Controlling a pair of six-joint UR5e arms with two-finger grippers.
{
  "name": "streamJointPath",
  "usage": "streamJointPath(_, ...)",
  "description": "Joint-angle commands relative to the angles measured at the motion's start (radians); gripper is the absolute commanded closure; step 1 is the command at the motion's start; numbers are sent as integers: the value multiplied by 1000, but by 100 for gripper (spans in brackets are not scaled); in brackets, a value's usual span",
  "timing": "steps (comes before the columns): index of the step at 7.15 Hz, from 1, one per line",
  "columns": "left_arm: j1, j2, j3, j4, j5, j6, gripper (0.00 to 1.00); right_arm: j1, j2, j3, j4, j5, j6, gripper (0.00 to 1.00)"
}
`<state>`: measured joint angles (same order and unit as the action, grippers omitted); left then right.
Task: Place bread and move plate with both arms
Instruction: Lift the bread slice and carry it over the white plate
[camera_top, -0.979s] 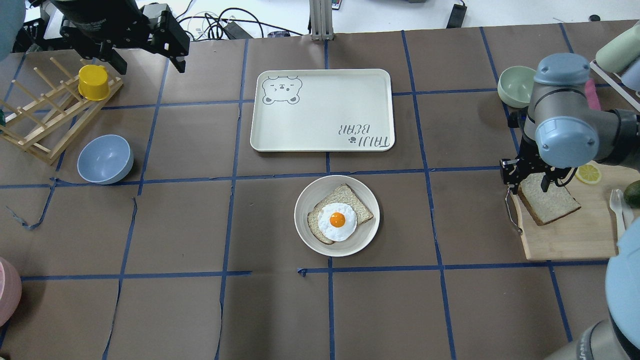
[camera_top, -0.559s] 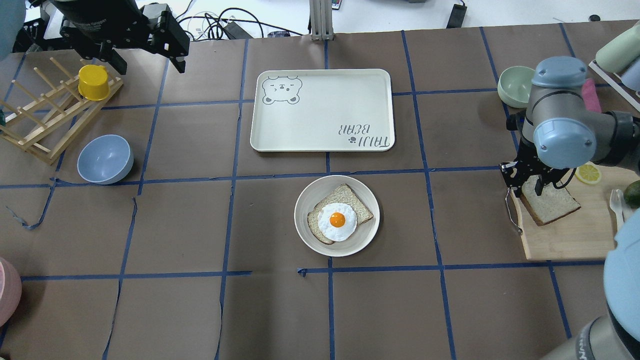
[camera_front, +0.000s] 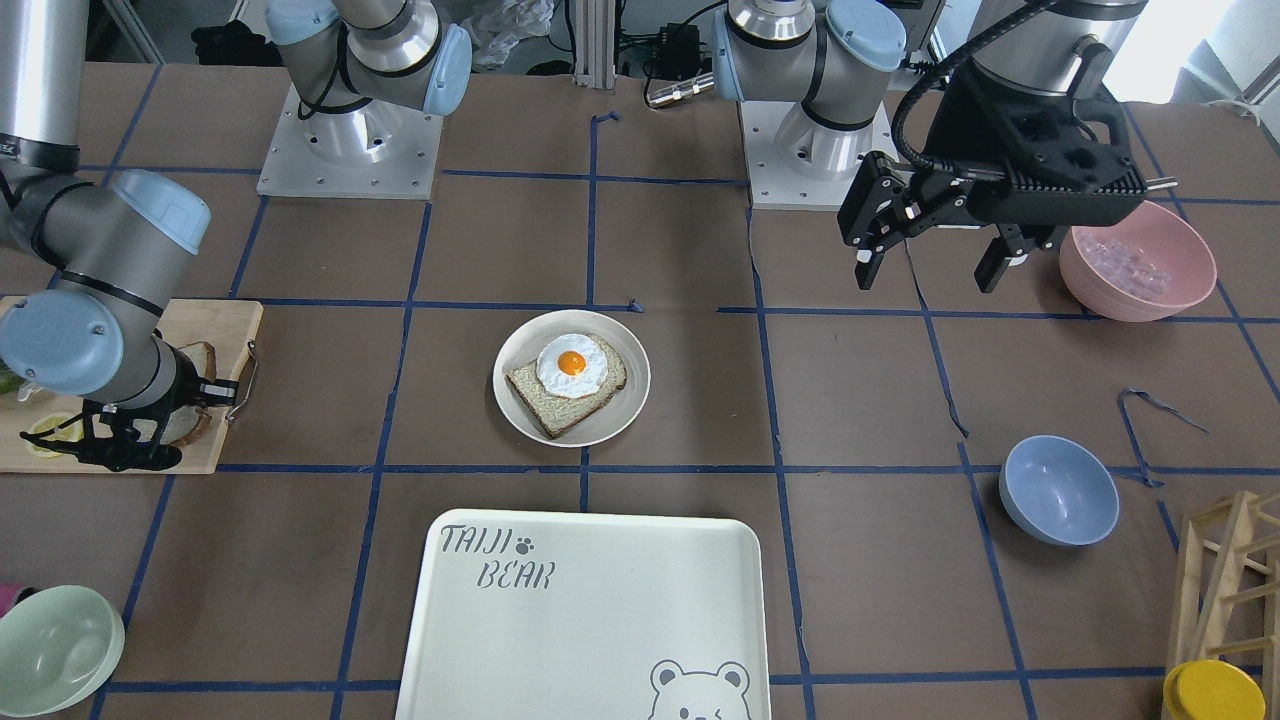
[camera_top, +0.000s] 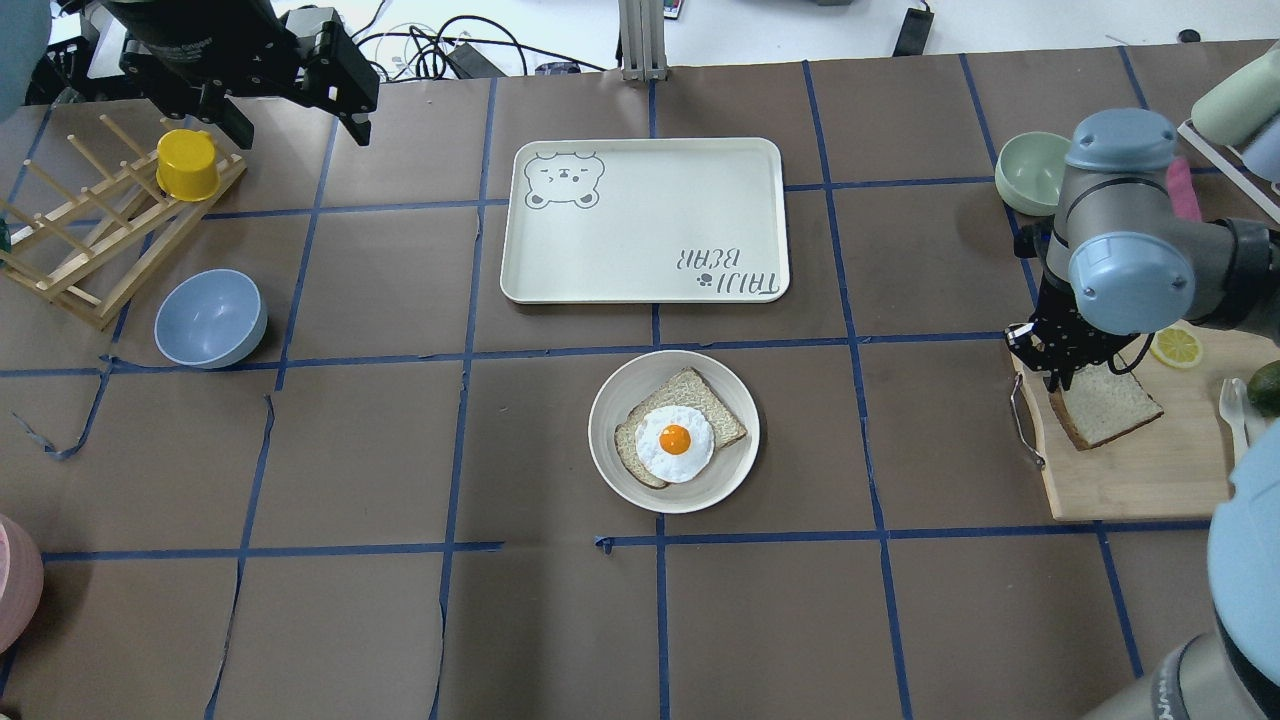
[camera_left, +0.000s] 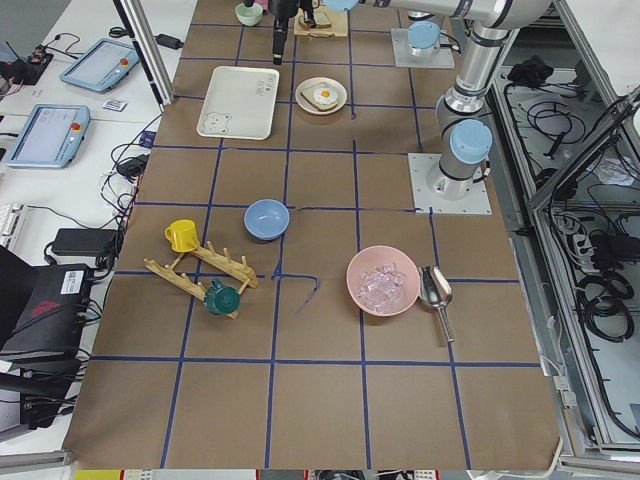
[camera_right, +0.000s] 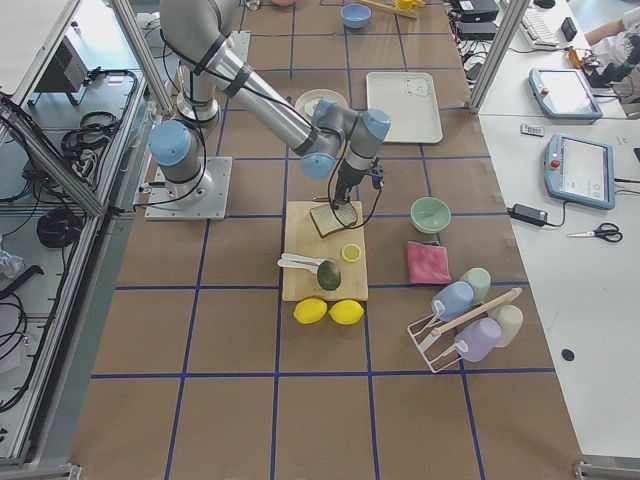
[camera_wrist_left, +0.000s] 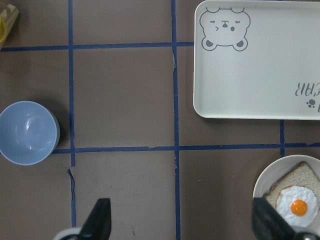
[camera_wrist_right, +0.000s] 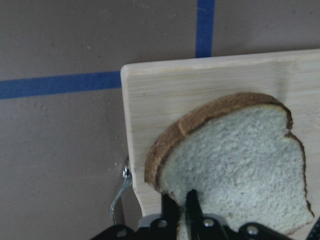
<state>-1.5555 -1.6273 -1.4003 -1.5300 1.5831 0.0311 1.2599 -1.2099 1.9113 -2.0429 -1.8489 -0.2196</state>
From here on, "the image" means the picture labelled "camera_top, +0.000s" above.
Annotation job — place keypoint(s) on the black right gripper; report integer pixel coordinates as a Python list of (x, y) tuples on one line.
[(1066, 343)]

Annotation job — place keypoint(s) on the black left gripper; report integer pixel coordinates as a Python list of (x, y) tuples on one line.
[(186, 37)]

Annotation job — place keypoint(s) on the white bread slice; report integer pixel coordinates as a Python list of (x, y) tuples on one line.
[(1100, 406)]

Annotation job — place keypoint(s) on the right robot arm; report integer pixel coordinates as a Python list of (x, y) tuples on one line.
[(1119, 263)]

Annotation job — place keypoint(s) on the bread slice on plate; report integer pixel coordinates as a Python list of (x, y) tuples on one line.
[(685, 388)]

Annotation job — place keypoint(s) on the white round plate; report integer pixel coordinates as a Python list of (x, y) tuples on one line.
[(628, 387)]

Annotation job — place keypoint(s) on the yellow mug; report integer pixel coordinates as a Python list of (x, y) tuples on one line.
[(187, 165)]

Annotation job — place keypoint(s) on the wooden cutting board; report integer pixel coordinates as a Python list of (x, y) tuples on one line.
[(1175, 467)]

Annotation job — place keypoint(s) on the avocado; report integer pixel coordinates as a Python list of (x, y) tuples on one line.
[(1263, 390)]

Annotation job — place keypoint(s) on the pink cloth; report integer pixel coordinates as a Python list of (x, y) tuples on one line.
[(1180, 188)]

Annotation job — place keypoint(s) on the light green bowl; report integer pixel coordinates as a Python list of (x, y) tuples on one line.
[(1029, 171)]

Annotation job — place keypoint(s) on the blue bowl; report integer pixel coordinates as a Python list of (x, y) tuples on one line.
[(213, 319)]

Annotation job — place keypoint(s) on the wooden dish rack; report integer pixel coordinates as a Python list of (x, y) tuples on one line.
[(94, 252)]

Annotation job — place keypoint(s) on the blue cup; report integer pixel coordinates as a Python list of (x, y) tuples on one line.
[(1261, 156)]

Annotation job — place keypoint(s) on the green cup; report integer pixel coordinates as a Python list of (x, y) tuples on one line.
[(1242, 104)]

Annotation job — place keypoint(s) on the cream bear tray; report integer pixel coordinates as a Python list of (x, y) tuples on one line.
[(646, 221)]

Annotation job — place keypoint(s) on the small power brick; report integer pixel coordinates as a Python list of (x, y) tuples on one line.
[(914, 32)]

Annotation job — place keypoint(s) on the fried egg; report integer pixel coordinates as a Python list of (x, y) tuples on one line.
[(674, 443)]

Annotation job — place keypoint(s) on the pink bowl with ice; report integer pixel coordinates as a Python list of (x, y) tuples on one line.
[(22, 581)]

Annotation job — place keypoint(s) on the white wire cup rack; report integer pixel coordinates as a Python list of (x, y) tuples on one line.
[(1265, 200)]

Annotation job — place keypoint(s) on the aluminium frame post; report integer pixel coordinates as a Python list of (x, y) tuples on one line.
[(643, 41)]

